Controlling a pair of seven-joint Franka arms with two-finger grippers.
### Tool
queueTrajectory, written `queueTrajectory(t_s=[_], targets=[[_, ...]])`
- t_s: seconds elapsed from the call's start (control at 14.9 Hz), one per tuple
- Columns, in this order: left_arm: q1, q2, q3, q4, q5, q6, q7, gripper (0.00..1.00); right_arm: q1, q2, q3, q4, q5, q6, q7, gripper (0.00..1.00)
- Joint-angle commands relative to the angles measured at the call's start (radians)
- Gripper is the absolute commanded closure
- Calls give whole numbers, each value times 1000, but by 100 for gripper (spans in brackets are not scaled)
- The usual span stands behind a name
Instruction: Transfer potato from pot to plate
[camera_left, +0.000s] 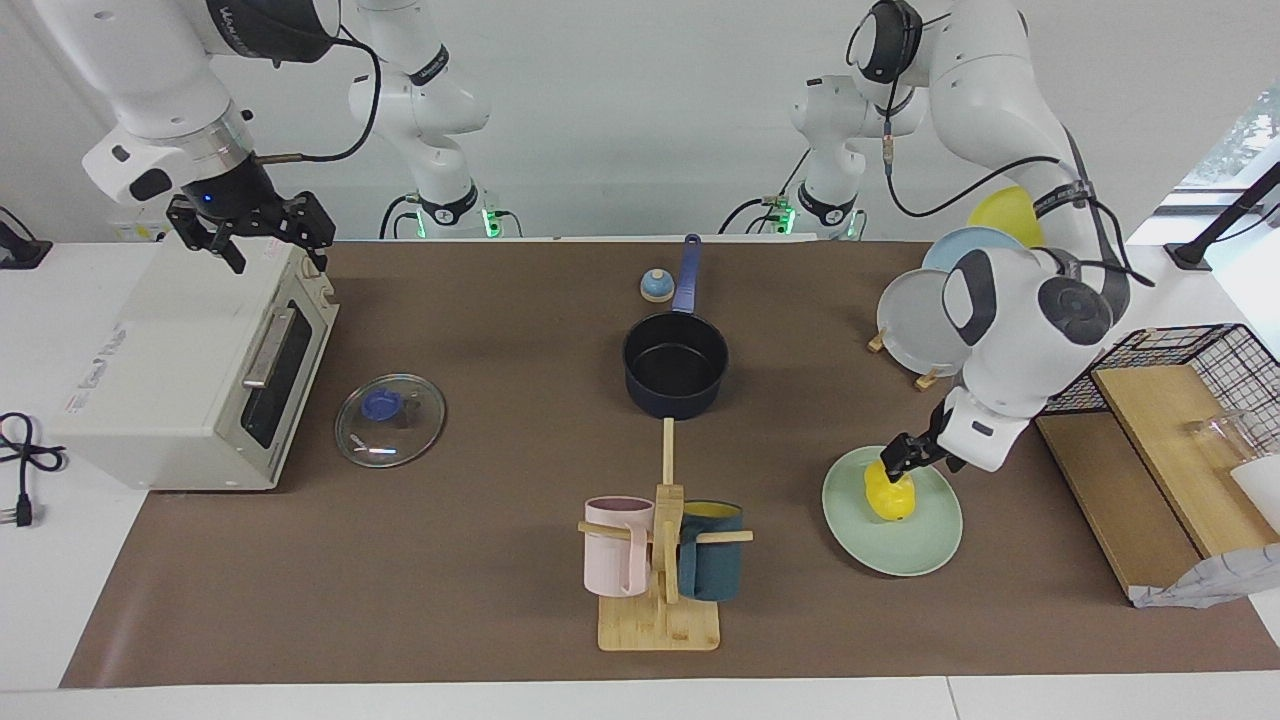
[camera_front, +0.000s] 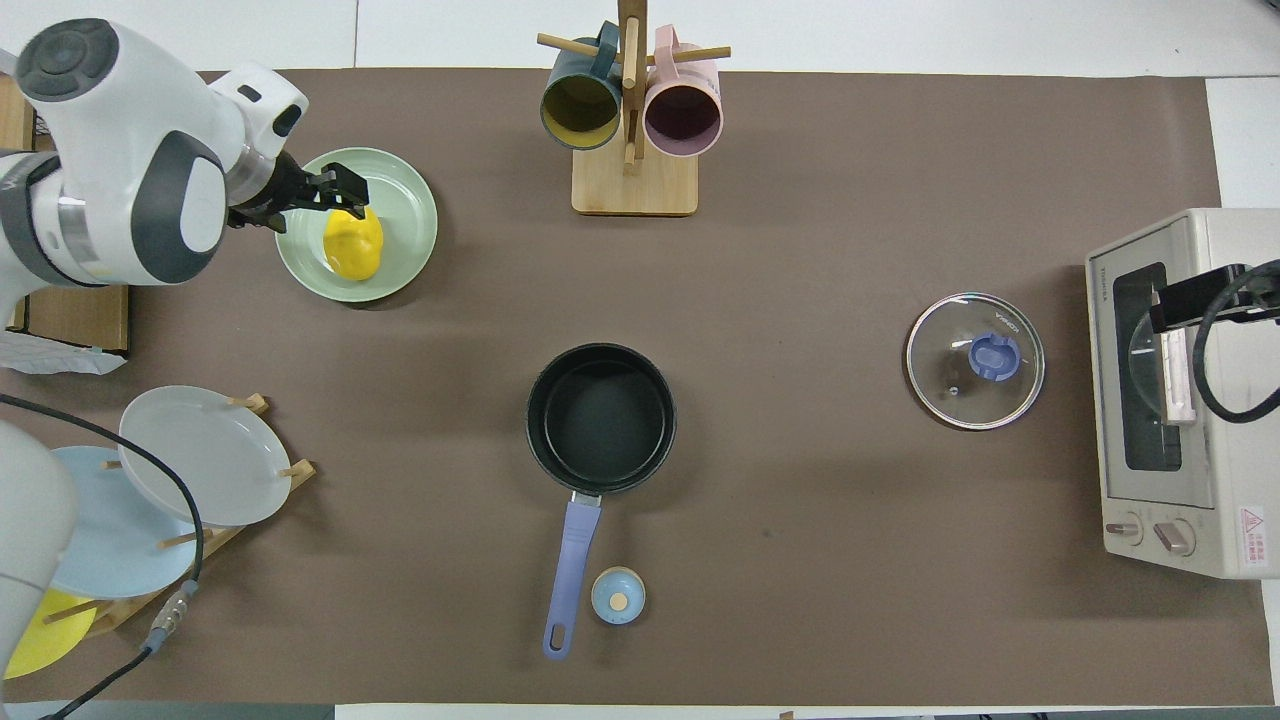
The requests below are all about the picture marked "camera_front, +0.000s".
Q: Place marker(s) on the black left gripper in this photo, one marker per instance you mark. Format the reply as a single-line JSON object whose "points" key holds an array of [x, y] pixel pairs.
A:
{"points": [[280, 192]]}

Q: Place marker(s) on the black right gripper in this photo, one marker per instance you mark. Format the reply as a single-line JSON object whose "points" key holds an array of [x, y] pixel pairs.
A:
{"points": [[1215, 300]]}

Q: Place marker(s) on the yellow potato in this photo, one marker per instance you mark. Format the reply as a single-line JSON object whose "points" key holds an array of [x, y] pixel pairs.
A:
{"points": [[353, 248]]}

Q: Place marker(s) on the glass lid blue knob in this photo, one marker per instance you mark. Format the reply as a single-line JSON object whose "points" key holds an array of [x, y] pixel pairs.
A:
{"points": [[975, 362]]}

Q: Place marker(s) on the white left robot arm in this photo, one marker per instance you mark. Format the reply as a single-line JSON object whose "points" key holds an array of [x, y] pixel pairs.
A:
{"points": [[130, 160]]}

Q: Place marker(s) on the green plate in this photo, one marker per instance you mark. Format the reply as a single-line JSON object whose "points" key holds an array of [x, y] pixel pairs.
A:
{"points": [[405, 215]]}

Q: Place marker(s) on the grey plate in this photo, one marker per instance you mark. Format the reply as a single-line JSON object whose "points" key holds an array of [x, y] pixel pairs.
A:
{"points": [[205, 455]]}

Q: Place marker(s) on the wooden plate rack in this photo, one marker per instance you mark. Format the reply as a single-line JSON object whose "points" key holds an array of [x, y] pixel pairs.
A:
{"points": [[225, 540]]}

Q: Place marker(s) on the light blue plate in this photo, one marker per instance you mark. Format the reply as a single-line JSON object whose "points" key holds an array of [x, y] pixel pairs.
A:
{"points": [[120, 540]]}

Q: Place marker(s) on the yellow plate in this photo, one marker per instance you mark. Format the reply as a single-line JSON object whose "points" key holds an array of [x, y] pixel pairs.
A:
{"points": [[50, 645]]}

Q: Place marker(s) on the beige toaster oven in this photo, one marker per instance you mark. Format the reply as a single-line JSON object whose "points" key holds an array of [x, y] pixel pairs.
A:
{"points": [[1230, 450]]}

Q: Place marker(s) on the teal mug yellow inside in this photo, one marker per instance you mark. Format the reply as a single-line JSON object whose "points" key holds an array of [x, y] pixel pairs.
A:
{"points": [[580, 105]]}

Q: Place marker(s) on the wooden mug tree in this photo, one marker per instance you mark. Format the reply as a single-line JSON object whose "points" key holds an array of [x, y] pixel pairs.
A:
{"points": [[635, 185]]}

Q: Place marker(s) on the brown wooden board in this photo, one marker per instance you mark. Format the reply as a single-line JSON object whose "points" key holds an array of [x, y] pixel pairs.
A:
{"points": [[80, 320]]}

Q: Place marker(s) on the white crumpled paper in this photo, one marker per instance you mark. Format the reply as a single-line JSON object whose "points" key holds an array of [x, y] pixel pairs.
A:
{"points": [[60, 357]]}

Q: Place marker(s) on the pink mug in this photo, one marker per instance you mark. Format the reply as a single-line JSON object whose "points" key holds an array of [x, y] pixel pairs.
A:
{"points": [[683, 115]]}

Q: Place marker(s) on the brown table mat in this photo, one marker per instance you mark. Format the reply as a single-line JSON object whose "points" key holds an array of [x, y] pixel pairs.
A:
{"points": [[800, 250]]}

